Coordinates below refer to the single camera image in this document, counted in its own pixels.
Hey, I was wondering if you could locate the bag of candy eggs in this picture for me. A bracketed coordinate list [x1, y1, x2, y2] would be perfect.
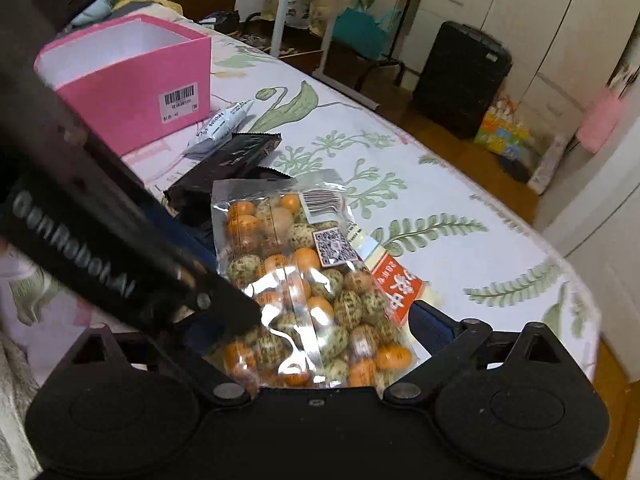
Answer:
[212, 170, 433, 392]

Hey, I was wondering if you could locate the floral tablecloth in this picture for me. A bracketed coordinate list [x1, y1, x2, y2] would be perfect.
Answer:
[0, 1, 604, 480]

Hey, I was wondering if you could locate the pink storage box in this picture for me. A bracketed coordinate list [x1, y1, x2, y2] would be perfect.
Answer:
[35, 14, 212, 156]

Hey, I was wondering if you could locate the white snack bar upper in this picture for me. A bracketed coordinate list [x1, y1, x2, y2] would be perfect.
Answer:
[182, 99, 254, 159]

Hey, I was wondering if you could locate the black snack packet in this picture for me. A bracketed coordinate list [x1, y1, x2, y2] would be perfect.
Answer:
[164, 133, 288, 228]

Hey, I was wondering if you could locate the white door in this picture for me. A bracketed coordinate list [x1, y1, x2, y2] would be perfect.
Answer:
[535, 100, 639, 382]

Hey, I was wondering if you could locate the colourful box on floor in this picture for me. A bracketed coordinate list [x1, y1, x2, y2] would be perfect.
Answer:
[474, 93, 530, 160]

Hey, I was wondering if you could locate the pink cloth hanging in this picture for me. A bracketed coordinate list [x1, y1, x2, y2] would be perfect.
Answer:
[576, 88, 625, 155]

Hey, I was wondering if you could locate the black suitcase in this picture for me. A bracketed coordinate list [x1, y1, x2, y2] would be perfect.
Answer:
[411, 21, 512, 139]

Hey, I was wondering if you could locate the white metal rack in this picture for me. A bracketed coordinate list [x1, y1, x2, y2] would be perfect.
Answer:
[268, 0, 464, 111]

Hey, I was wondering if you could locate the teal bag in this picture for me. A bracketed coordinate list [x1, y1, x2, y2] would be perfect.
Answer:
[332, 0, 401, 61]

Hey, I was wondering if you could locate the white wardrobe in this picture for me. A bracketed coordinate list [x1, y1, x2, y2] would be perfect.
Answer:
[400, 0, 639, 140]

